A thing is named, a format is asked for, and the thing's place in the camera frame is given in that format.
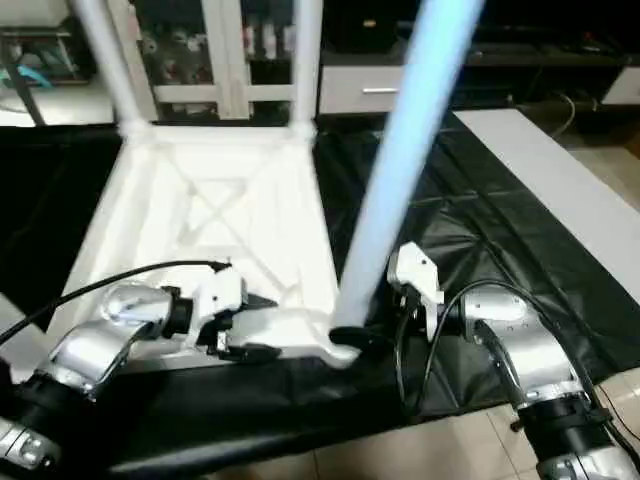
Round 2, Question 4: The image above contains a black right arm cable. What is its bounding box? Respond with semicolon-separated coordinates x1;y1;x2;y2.
394;282;581;417

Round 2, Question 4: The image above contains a black work mat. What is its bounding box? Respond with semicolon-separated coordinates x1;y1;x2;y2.
0;110;640;471

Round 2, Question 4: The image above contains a white plastic table leg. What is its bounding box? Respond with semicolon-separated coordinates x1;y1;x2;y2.
288;0;327;137
328;0;487;347
68;0;153;137
0;292;37;349

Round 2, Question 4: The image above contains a white drawer unit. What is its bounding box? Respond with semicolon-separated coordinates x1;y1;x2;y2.
316;66;411;117

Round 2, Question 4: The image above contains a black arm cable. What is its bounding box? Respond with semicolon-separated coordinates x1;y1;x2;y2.
0;260;233;351
394;282;581;417

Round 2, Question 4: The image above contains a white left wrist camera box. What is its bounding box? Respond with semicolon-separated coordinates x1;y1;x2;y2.
186;264;249;351

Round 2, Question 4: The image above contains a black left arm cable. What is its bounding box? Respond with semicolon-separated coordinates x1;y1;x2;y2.
0;260;233;351

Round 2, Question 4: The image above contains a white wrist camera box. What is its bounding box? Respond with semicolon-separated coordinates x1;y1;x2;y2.
186;264;249;351
386;242;445;346

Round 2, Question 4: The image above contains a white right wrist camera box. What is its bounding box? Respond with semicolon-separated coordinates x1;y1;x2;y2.
386;242;445;346

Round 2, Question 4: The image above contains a white low cabinet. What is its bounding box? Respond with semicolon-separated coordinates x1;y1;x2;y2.
600;66;640;107

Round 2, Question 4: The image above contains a teal stand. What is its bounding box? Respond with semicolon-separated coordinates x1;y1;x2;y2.
8;64;53;95

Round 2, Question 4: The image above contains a white plastic table top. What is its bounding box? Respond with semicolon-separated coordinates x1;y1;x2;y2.
40;122;363;371

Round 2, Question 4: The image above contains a white glass door cabinet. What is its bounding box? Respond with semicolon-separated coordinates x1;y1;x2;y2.
118;0;311;123

